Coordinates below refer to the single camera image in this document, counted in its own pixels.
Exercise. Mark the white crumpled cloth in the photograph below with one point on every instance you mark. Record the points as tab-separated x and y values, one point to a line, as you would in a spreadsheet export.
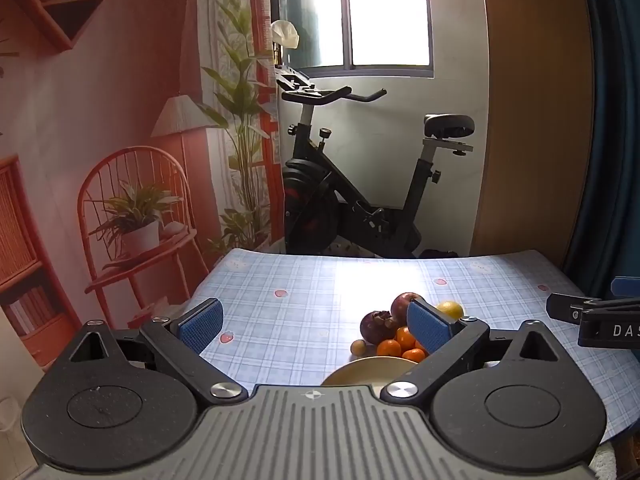
285	34

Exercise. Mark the dark teal curtain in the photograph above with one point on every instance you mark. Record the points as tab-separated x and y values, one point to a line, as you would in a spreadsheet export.
615	135

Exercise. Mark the red apple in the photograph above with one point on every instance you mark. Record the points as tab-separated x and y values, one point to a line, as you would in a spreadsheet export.
400	306

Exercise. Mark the black shoe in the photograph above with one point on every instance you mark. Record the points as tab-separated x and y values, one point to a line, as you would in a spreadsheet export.
437	253

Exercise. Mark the small yellow lemon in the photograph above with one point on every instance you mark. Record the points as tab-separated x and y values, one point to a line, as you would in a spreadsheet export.
450	308

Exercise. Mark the brown wooden panel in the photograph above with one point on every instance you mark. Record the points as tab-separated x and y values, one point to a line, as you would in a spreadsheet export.
530	110

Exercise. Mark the pale fluffy rug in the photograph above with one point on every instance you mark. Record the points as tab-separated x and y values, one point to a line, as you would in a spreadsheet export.
607	462

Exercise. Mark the cream round plate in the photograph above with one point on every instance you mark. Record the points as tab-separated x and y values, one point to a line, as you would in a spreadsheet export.
360	372

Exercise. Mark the printed room wall poster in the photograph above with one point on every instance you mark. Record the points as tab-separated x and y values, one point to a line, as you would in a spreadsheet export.
75	85

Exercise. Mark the black exercise bike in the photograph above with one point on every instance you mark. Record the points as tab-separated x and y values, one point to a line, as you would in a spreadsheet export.
320	175

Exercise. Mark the small orange tangerine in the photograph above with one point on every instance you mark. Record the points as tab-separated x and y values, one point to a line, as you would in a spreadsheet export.
413	356
389	348
421	346
404	336

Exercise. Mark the dark purple mangosteen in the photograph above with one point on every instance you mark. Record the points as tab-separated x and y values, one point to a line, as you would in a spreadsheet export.
375	327

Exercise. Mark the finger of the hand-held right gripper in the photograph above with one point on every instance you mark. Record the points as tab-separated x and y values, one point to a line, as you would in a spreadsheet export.
562	307

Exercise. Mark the tan longan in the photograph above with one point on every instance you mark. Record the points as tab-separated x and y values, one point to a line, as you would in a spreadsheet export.
357	346

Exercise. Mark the blue plaid tablecloth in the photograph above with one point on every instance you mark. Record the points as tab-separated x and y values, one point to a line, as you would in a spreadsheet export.
300	280

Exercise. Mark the window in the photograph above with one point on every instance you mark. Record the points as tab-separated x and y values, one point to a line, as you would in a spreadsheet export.
385	10

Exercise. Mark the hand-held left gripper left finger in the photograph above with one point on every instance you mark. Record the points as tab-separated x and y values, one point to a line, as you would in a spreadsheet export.
200	329

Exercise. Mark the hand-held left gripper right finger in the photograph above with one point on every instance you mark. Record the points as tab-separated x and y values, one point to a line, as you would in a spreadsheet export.
427	329

